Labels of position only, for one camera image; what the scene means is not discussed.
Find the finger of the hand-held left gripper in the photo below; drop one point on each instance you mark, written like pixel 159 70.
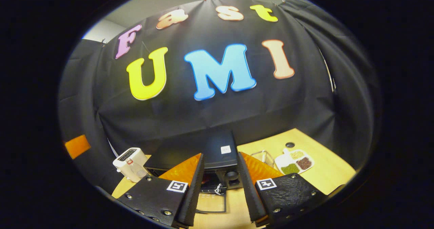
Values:
pixel 78 147

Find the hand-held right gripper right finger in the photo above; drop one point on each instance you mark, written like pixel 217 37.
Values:
pixel 249 195

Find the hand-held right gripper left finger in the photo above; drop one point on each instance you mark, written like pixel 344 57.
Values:
pixel 193 195

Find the black electric oven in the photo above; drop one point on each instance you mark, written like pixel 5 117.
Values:
pixel 203 151

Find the white toaster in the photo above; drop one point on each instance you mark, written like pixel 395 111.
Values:
pixel 130 163

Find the white divided bean plate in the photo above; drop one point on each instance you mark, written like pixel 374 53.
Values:
pixel 295 163

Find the black round table grommet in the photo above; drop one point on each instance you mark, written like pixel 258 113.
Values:
pixel 290 145

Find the black backdrop cloth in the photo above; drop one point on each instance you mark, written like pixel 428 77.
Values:
pixel 210 113

